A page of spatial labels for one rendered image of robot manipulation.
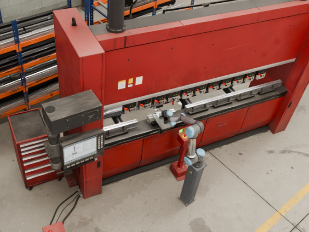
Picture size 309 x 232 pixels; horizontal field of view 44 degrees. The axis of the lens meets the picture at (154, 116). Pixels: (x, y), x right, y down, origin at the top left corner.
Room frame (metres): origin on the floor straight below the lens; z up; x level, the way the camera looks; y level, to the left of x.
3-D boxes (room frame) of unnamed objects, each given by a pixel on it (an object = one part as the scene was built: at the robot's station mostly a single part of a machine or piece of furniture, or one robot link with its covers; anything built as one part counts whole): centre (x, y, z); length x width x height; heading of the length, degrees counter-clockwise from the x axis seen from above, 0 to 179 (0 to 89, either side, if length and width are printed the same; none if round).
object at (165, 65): (3.93, -0.59, 1.74); 3.00 x 0.08 x 0.80; 123
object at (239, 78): (4.21, -1.03, 1.26); 0.15 x 0.09 x 0.17; 123
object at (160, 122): (3.45, -0.12, 1.00); 0.26 x 0.18 x 0.01; 33
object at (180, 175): (3.45, -0.48, 0.06); 0.25 x 0.20 x 0.12; 35
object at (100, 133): (2.47, 0.67, 1.42); 0.45 x 0.12 x 0.36; 128
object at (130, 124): (3.28, 0.42, 0.92); 0.50 x 0.06 x 0.10; 123
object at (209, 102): (4.26, -1.10, 0.92); 1.67 x 0.06 x 0.10; 123
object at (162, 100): (3.56, -0.02, 1.26); 0.15 x 0.09 x 0.17; 123
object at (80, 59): (3.19, 0.87, 1.15); 0.85 x 0.25 x 2.30; 33
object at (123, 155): (3.89, -0.61, 0.42); 3.00 x 0.21 x 0.83; 123
